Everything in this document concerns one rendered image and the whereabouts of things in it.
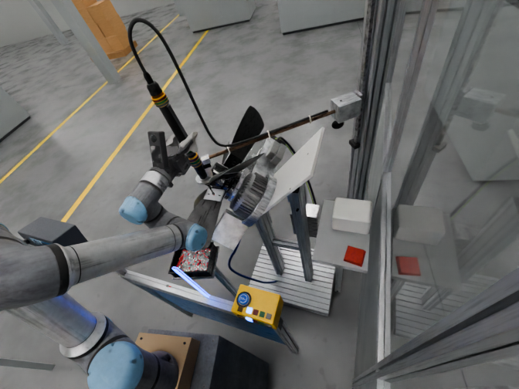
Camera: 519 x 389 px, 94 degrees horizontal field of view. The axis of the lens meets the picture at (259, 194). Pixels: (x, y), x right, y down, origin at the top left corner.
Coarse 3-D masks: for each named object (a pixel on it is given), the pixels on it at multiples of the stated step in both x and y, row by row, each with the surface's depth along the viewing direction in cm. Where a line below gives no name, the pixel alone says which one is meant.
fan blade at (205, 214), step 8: (208, 200) 106; (200, 208) 105; (208, 208) 103; (216, 208) 102; (192, 216) 105; (200, 216) 102; (208, 216) 101; (216, 216) 100; (200, 224) 100; (208, 224) 98; (208, 232) 96; (208, 240) 93
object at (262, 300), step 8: (240, 288) 90; (248, 288) 90; (256, 296) 87; (264, 296) 86; (272, 296) 86; (280, 296) 86; (240, 304) 86; (248, 304) 86; (256, 304) 85; (264, 304) 85; (272, 304) 84; (280, 304) 88; (232, 312) 86; (240, 312) 85; (272, 312) 83; (280, 312) 89; (264, 320) 82; (272, 320) 81; (272, 328) 87
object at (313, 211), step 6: (312, 204) 136; (312, 210) 133; (318, 210) 132; (312, 216) 130; (318, 216) 135; (312, 222) 134; (318, 222) 139; (294, 228) 146; (312, 228) 139; (312, 234) 144
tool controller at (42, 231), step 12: (24, 228) 111; (36, 228) 110; (48, 228) 109; (60, 228) 108; (72, 228) 108; (24, 240) 110; (36, 240) 106; (48, 240) 102; (60, 240) 104; (72, 240) 108; (84, 240) 113
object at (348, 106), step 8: (344, 96) 93; (352, 96) 92; (360, 96) 90; (336, 104) 91; (344, 104) 90; (352, 104) 90; (360, 104) 91; (336, 112) 93; (344, 112) 92; (352, 112) 93; (360, 112) 94; (344, 120) 95
